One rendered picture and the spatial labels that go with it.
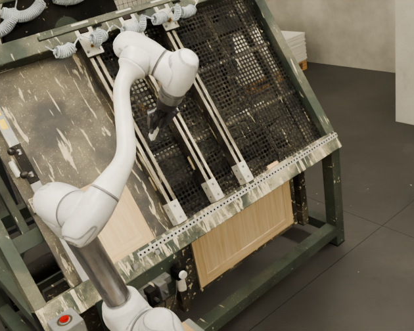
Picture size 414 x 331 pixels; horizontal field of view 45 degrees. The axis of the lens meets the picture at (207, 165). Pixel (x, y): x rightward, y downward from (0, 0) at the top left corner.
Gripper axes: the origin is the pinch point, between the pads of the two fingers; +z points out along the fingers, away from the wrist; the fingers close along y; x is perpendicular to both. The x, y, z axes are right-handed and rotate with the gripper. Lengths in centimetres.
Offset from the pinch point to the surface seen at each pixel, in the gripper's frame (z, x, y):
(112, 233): 82, 2, 0
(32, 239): 84, -6, 37
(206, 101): 56, -53, -73
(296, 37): 260, -303, -435
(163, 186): 71, -12, -32
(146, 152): 64, -31, -28
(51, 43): 40, -89, 9
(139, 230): 82, 4, -15
